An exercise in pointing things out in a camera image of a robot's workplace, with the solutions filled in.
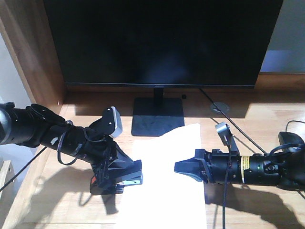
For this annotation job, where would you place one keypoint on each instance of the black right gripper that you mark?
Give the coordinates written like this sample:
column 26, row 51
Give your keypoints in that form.
column 212, row 167

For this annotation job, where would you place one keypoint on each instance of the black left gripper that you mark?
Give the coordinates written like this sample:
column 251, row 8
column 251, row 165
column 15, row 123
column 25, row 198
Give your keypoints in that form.
column 103, row 155

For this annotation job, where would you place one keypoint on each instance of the black stapler with orange tab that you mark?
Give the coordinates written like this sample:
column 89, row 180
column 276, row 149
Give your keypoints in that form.
column 116, row 185

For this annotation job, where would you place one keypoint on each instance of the white paper sheets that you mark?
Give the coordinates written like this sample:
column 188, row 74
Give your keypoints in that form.
column 165, row 199

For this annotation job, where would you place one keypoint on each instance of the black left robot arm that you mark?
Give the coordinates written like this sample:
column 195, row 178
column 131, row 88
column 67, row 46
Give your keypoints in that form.
column 37, row 125

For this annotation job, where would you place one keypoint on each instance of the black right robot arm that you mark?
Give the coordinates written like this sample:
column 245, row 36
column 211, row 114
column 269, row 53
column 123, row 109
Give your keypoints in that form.
column 283, row 167

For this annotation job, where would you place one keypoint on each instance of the black monitor stand base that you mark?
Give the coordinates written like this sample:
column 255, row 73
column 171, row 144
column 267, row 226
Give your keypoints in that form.
column 156, row 115

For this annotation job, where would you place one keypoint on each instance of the black computer mouse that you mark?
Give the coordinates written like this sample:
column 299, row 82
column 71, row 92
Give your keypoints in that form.
column 290, row 138

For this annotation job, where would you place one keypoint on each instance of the black computer monitor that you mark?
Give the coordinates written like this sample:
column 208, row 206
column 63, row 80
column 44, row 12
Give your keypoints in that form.
column 167, row 43

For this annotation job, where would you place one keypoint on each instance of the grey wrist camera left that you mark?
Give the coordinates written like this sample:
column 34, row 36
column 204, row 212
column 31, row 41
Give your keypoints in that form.
column 111, row 122

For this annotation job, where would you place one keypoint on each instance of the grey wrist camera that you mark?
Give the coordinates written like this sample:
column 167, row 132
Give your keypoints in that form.
column 222, row 128
column 111, row 122

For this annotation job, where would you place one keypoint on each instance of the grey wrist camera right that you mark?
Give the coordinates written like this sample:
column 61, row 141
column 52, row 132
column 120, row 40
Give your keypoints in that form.
column 222, row 128

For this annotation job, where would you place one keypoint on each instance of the grey desk cable grommet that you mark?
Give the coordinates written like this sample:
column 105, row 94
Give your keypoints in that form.
column 219, row 107

